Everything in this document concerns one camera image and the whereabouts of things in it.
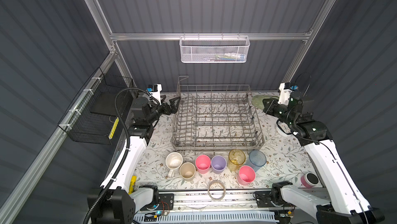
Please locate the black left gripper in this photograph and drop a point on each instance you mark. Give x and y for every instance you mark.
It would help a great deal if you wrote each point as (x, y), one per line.
(173, 110)

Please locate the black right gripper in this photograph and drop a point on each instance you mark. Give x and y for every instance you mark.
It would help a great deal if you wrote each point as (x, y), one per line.
(268, 106)

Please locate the green glass tumbler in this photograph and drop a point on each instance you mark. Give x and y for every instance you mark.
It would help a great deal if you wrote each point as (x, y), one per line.
(257, 100)

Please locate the blue glass tumbler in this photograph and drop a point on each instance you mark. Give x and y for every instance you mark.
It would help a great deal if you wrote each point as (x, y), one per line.
(256, 160)

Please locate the yellow glass tumbler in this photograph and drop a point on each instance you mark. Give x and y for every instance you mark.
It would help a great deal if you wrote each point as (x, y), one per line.
(236, 158)

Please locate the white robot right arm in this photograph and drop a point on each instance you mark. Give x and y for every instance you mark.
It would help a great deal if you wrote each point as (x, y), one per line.
(347, 205)

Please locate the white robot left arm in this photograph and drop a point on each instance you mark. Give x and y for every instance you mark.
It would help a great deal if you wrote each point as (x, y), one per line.
(113, 203)

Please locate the pink cup near rack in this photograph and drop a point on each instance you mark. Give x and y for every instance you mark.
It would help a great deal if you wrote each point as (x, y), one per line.
(203, 164)

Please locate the white ceramic mug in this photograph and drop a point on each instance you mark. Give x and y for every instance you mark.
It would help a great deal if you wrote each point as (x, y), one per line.
(173, 162)

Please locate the beige cup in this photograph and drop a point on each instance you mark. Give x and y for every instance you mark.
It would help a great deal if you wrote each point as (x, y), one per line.
(187, 171)

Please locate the yellow marker in basket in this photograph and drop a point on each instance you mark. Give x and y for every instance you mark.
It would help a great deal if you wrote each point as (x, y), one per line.
(113, 129)

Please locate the purple cup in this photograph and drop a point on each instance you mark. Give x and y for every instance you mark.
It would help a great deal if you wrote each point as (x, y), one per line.
(218, 164)

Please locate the pink cup front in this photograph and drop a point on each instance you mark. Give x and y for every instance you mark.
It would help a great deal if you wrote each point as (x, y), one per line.
(246, 175)

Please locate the items in white basket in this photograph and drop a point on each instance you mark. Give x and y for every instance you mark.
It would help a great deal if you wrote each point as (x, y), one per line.
(228, 57)

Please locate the yellow marker on table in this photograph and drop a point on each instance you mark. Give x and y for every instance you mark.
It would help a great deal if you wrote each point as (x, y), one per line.
(132, 184)

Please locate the clear tape roll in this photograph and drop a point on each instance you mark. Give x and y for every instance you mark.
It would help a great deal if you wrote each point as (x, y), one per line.
(216, 190)

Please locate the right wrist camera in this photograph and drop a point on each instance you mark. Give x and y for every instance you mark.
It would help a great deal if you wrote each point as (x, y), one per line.
(285, 90)

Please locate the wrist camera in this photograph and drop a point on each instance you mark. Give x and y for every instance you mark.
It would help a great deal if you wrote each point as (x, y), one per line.
(154, 91)
(285, 90)

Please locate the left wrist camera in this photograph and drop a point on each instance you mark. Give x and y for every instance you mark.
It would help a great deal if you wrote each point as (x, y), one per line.
(154, 91)

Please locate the grey wire dish rack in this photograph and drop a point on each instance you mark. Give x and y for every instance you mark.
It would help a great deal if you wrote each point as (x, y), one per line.
(214, 118)

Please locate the white mesh wall basket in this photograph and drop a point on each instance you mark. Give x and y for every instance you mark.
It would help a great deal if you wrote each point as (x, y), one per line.
(194, 49)

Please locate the black wire wall basket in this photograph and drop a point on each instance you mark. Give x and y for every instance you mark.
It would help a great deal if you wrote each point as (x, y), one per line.
(90, 118)

